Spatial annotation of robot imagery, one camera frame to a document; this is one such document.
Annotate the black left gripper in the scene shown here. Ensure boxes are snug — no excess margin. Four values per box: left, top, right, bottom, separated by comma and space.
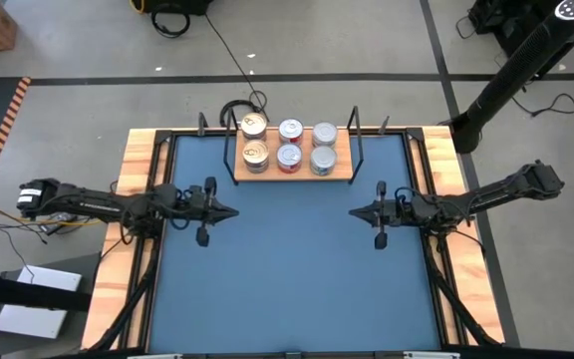
184, 177, 240, 248

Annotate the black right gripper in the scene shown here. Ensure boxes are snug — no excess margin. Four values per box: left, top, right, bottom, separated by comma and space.
349, 180, 411, 250

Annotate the blue label silver-top can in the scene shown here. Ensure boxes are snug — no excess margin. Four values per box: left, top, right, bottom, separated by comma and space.
311, 121, 340, 149

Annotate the black metal beam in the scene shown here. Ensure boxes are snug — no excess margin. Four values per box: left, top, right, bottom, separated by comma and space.
0, 271, 94, 314

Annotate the black tower fan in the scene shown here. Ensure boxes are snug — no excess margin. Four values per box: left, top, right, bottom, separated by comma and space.
438, 0, 574, 155

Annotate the black equipment case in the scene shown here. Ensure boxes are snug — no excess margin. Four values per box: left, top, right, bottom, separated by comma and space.
142, 0, 213, 15

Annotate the white flat panel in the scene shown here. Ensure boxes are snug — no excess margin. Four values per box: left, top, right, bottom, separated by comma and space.
0, 264, 83, 340

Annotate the black metal rig frame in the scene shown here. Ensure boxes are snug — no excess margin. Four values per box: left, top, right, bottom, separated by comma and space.
85, 112, 507, 359

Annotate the black coiled cable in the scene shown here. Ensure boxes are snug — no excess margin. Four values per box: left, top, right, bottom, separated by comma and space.
218, 89, 271, 129
150, 7, 191, 40

